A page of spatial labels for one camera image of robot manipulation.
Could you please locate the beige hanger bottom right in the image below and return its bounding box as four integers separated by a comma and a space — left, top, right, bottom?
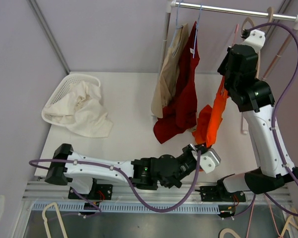
218, 213, 298, 238

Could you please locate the dark red t-shirt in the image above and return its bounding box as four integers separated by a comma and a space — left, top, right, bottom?
153, 22, 200, 144

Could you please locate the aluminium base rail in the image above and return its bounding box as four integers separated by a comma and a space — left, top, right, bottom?
22, 179, 292, 205

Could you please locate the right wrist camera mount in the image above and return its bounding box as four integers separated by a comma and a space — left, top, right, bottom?
241, 29, 266, 53

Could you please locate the white slotted cable duct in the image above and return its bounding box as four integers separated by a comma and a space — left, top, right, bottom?
33, 202, 222, 214

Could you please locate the beige t-shirt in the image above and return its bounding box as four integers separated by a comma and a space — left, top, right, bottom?
151, 24, 189, 119

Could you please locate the white plastic laundry basket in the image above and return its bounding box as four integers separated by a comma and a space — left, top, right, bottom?
41, 75, 101, 125

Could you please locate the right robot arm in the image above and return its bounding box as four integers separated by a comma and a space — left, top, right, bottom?
216, 45, 298, 201

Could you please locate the pink wire hanger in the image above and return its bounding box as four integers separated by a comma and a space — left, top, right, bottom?
229, 24, 239, 48

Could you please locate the orange t-shirt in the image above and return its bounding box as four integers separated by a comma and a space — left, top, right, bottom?
192, 76, 229, 147

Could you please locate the beige hanger on floor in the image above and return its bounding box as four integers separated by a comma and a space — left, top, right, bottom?
41, 202, 69, 238

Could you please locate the beige plastic hanger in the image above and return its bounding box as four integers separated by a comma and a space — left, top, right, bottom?
241, 6, 275, 79

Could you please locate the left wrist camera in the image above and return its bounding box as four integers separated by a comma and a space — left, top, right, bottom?
200, 148, 221, 174

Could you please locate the white t-shirt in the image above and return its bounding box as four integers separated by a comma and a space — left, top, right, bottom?
43, 80, 113, 138

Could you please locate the silver clothes rack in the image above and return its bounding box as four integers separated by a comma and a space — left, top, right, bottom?
158, 0, 298, 80

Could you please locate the pink hanger on floor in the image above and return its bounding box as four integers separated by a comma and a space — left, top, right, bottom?
240, 197, 285, 238

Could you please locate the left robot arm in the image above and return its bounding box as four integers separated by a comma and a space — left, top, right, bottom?
45, 143, 208, 199

